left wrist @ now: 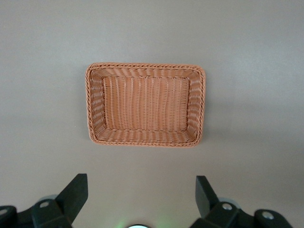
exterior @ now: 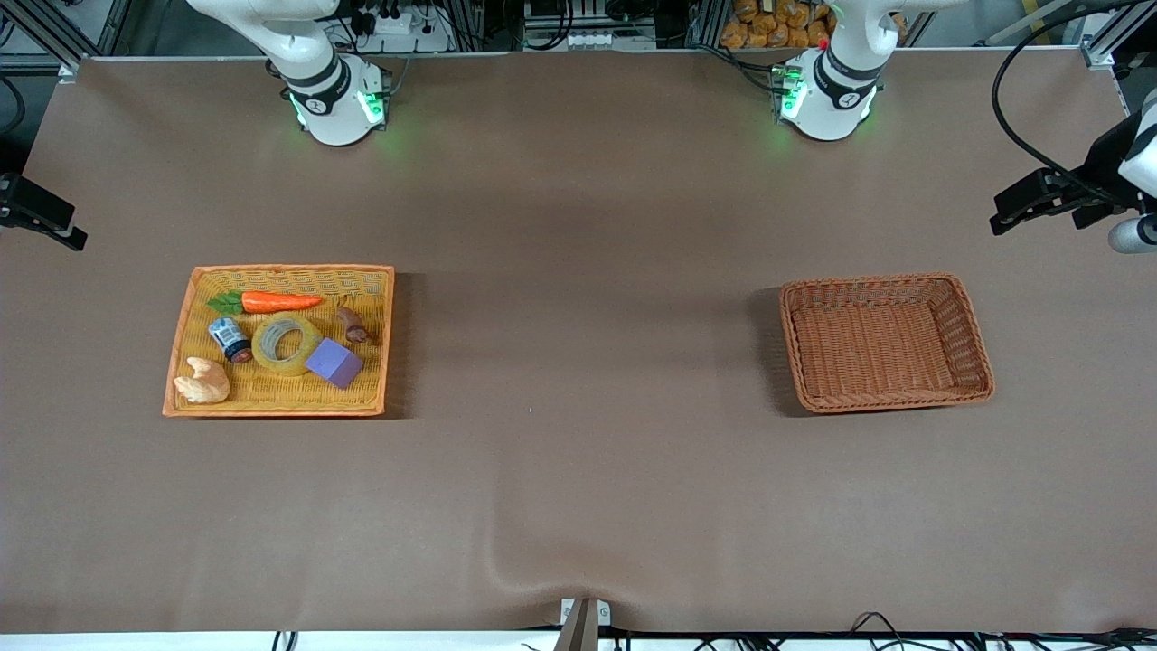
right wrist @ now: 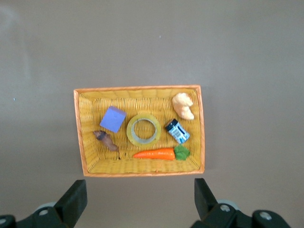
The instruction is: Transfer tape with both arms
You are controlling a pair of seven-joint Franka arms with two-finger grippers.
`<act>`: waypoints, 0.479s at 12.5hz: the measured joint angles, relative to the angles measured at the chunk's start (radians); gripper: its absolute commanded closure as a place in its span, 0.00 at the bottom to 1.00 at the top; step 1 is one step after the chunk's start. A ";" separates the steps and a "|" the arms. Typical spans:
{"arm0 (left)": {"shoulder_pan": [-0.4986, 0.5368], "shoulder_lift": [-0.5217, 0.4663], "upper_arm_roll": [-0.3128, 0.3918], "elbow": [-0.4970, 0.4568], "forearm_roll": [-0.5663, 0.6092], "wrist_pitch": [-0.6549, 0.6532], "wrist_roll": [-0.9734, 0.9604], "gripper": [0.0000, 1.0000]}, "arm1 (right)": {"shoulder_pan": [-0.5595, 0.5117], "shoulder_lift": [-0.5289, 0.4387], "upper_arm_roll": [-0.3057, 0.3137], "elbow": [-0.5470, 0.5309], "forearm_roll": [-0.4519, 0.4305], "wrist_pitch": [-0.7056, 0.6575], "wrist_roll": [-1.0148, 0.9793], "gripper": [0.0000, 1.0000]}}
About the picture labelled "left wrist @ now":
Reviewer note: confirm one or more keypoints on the brown table cover sheet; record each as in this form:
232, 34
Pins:
35, 71

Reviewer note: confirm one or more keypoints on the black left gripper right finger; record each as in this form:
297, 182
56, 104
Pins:
213, 211

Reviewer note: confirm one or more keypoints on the brown wicker basket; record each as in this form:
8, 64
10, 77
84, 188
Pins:
145, 107

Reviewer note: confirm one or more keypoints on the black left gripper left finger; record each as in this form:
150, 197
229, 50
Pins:
71, 202

